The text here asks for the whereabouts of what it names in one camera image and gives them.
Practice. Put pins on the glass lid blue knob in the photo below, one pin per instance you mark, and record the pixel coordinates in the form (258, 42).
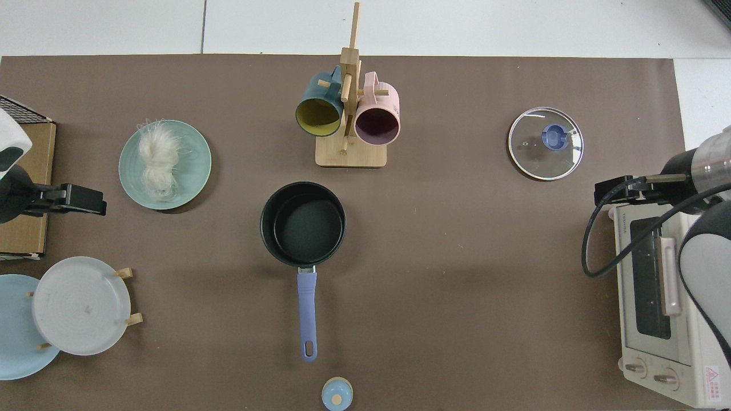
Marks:
(545, 154)

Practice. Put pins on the white vermicelli bundle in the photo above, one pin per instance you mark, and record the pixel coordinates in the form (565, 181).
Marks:
(159, 157)

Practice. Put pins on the wooden plate rack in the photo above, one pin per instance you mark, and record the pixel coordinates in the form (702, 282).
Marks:
(124, 273)

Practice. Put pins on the grey plate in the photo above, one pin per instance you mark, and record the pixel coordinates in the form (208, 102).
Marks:
(80, 308)

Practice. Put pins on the pale green plate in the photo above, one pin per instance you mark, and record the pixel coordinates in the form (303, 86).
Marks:
(194, 171)

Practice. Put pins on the light blue plate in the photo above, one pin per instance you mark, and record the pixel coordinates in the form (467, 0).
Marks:
(14, 331)

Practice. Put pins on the pale toaster oven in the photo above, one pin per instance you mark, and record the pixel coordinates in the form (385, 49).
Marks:
(645, 274)

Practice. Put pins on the brown table cloth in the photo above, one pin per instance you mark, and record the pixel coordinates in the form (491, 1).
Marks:
(457, 285)

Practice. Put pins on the dark grey panel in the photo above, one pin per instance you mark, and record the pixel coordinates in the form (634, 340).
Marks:
(724, 8)

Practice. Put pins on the pink ribbed mug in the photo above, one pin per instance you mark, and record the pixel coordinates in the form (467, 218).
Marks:
(377, 125)

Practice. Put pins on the dark teal mug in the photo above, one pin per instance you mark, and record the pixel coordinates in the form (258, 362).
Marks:
(318, 117)

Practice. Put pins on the wooden mug stand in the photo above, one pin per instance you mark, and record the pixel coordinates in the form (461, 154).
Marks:
(351, 154)

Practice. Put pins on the small blue round thing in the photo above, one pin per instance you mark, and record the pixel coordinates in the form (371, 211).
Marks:
(337, 395)

